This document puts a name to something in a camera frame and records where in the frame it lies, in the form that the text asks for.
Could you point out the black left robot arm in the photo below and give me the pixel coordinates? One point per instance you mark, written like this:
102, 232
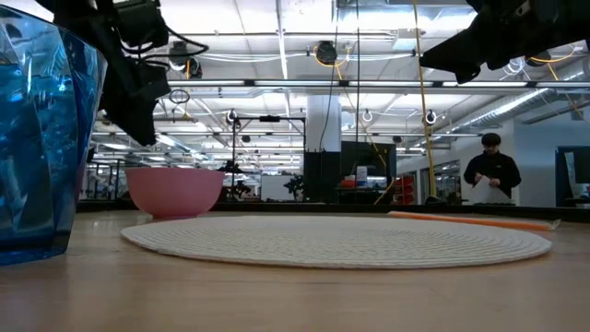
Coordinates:
69, 9

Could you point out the pink plastic bowl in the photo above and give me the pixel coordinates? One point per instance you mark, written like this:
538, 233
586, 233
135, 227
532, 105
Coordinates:
175, 191

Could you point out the white woven round placemat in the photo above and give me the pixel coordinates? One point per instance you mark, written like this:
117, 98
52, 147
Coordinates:
336, 242

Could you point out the person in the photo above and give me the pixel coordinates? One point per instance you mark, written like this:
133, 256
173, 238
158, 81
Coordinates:
492, 170

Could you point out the white pillar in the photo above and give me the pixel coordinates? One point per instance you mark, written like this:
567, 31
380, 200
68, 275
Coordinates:
322, 124

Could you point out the black table edge rail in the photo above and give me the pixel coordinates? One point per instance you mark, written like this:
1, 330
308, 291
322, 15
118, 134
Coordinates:
322, 207

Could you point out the white paper sheet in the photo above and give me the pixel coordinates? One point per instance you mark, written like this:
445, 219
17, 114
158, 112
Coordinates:
486, 193

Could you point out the blue faceted plastic cup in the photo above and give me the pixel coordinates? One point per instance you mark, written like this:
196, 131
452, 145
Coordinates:
41, 138

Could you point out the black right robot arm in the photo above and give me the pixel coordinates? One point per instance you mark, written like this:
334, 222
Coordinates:
576, 18

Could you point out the small dark plant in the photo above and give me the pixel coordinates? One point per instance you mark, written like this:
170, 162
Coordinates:
295, 184

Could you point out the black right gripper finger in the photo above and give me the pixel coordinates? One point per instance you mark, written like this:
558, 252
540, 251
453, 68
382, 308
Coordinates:
468, 76
456, 53

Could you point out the red storage bins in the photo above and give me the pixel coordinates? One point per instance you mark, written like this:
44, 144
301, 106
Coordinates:
404, 189

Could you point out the dark wall screen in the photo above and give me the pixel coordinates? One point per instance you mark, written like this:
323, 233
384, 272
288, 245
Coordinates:
574, 175

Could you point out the white bottle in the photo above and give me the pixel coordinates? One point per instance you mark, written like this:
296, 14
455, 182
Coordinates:
362, 177

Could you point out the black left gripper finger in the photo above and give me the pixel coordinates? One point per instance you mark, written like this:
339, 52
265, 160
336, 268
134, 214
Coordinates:
136, 122

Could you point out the black cabinet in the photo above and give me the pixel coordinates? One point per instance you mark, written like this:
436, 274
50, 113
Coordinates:
322, 175

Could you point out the orange straw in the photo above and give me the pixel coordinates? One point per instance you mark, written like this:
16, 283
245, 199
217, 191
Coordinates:
470, 220

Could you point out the silver ventilation duct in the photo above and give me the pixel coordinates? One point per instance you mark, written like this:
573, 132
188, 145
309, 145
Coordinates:
502, 108

